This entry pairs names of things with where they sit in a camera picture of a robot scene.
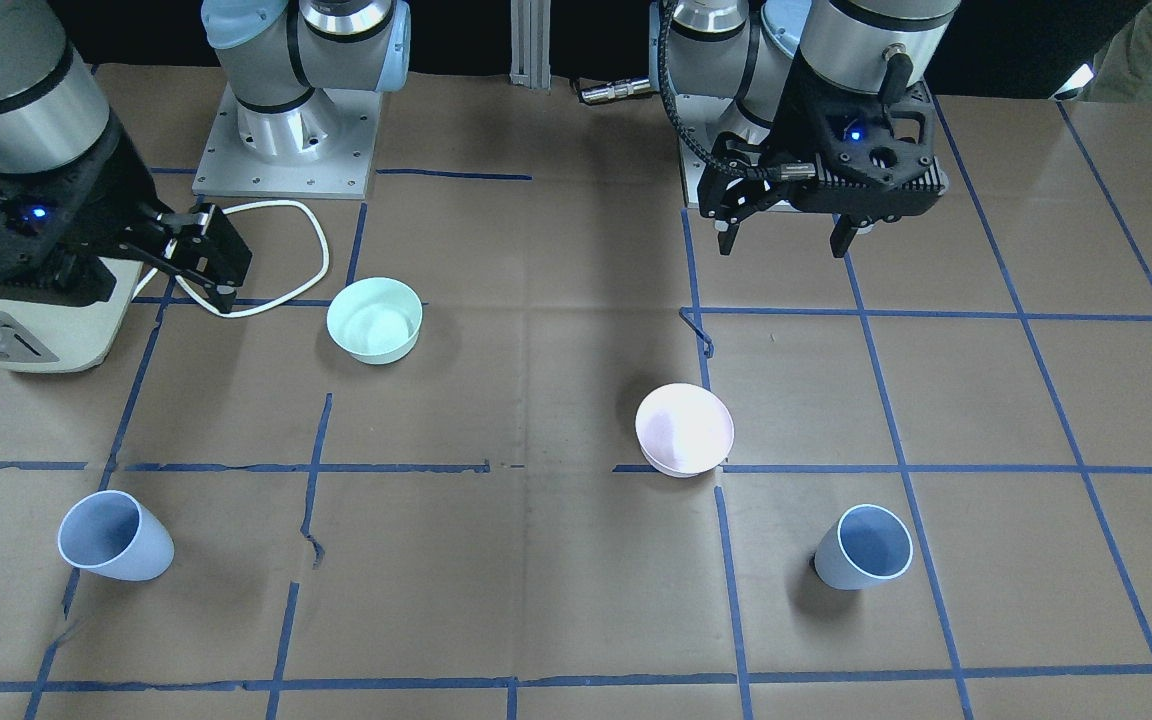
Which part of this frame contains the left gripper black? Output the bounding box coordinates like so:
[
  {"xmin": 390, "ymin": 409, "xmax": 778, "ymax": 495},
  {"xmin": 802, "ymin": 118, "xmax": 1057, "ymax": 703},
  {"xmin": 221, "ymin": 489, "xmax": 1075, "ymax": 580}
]
[{"xmin": 699, "ymin": 71, "xmax": 948, "ymax": 259}]

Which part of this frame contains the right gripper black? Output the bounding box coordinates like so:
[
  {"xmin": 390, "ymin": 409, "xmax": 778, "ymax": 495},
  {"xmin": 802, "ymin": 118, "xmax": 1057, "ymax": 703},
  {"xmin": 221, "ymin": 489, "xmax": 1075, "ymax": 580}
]
[{"xmin": 0, "ymin": 114, "xmax": 252, "ymax": 313}]

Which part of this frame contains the blue cup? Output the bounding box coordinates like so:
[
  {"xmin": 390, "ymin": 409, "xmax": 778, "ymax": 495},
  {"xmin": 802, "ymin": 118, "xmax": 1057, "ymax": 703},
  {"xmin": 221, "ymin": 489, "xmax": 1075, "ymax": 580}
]
[
  {"xmin": 812, "ymin": 503, "xmax": 914, "ymax": 591},
  {"xmin": 56, "ymin": 488, "xmax": 175, "ymax": 582}
]

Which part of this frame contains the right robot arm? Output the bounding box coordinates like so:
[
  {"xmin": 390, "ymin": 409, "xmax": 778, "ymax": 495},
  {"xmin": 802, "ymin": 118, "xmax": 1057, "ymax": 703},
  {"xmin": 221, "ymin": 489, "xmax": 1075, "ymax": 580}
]
[{"xmin": 0, "ymin": 1, "xmax": 412, "ymax": 314}]

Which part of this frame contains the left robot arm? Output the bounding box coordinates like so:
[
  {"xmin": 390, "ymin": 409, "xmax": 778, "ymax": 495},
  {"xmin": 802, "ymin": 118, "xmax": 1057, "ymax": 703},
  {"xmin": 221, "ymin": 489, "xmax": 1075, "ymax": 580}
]
[{"xmin": 649, "ymin": 1, "xmax": 960, "ymax": 258}]

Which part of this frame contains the mint green bowl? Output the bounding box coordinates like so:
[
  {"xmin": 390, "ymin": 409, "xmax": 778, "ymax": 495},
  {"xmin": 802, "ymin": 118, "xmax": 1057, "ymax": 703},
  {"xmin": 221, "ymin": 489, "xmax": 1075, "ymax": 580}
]
[{"xmin": 326, "ymin": 276, "xmax": 424, "ymax": 365}]

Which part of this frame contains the cream toaster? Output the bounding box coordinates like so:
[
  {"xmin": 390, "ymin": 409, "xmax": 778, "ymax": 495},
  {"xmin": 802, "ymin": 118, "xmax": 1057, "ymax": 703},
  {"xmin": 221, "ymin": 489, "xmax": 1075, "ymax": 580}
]
[{"xmin": 0, "ymin": 259, "xmax": 145, "ymax": 374}]

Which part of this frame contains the pink bowl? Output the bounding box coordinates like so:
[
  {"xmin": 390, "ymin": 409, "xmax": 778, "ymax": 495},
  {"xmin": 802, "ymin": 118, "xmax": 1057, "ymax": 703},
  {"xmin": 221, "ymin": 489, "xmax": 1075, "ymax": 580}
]
[{"xmin": 634, "ymin": 382, "xmax": 735, "ymax": 478}]

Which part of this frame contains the brown paper table cover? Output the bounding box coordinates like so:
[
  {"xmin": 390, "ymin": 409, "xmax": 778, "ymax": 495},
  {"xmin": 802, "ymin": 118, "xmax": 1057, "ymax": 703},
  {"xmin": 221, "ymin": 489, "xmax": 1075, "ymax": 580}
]
[{"xmin": 0, "ymin": 74, "xmax": 1152, "ymax": 719}]

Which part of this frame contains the person at desk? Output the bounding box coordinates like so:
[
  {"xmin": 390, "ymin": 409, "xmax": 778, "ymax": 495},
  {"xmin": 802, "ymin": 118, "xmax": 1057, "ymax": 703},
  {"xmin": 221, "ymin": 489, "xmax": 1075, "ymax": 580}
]
[{"xmin": 1053, "ymin": 1, "xmax": 1152, "ymax": 104}]

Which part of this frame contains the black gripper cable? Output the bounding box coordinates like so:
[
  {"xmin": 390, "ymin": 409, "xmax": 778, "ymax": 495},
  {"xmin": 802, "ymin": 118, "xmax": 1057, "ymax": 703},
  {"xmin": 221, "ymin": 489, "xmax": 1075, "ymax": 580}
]
[{"xmin": 658, "ymin": 0, "xmax": 787, "ymax": 181}]

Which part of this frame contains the white power cord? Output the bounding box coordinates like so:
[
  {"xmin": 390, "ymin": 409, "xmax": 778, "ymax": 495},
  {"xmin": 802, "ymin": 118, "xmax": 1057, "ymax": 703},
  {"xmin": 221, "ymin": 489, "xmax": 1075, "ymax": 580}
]
[{"xmin": 132, "ymin": 200, "xmax": 329, "ymax": 319}]

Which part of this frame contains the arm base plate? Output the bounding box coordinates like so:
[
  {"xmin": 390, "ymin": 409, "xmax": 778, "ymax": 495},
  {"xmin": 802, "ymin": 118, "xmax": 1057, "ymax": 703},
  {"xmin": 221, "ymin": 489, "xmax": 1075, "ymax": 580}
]
[
  {"xmin": 674, "ymin": 94, "xmax": 849, "ymax": 213},
  {"xmin": 192, "ymin": 88, "xmax": 385, "ymax": 200}
]

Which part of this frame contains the aluminium frame post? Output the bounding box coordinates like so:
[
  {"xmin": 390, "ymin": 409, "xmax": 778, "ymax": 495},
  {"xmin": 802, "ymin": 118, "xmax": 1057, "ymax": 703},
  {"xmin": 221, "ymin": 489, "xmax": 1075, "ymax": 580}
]
[{"xmin": 508, "ymin": 0, "xmax": 552, "ymax": 94}]

